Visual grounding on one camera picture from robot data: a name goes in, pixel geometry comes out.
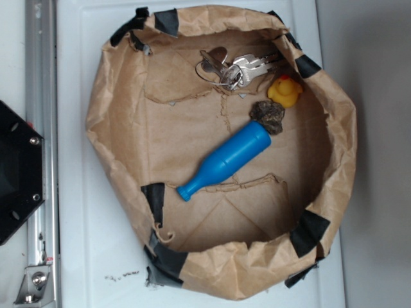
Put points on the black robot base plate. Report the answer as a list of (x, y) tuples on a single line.
[(22, 189)]

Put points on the silver key bunch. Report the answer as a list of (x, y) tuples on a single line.
[(239, 73)]

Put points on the dark grey rock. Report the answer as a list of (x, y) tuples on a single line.
[(269, 114)]

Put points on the blue plastic bottle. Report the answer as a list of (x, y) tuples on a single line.
[(227, 159)]

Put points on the metal corner bracket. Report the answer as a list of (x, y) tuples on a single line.
[(36, 289)]

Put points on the aluminium rail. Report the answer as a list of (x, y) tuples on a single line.
[(41, 112)]

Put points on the yellow rubber duck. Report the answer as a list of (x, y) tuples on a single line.
[(285, 91)]

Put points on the brown paper bag bin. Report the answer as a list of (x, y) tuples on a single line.
[(152, 120)]

